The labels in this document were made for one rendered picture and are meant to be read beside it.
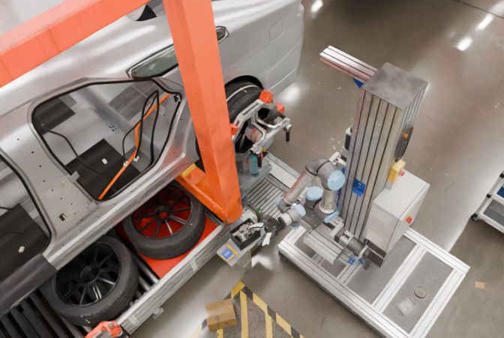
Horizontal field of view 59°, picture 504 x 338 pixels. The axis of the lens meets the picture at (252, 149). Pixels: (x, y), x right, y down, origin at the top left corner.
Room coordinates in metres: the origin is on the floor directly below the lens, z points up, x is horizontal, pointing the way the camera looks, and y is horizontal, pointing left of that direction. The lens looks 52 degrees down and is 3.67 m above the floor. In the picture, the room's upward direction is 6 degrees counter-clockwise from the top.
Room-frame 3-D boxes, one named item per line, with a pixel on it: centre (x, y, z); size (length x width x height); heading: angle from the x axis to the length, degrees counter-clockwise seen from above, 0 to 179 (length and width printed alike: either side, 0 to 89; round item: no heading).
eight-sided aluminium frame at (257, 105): (2.37, -0.02, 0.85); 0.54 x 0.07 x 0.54; 132
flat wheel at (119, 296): (1.43, 1.32, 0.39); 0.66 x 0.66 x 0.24
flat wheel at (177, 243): (1.91, 0.78, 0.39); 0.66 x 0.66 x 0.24
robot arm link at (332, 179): (1.50, -0.46, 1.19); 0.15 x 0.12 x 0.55; 29
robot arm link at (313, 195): (1.61, -0.40, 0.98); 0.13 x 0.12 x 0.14; 29
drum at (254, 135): (2.32, -0.07, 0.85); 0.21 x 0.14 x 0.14; 42
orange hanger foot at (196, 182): (2.06, 0.45, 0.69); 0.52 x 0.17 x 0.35; 42
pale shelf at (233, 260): (1.60, 0.14, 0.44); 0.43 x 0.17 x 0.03; 132
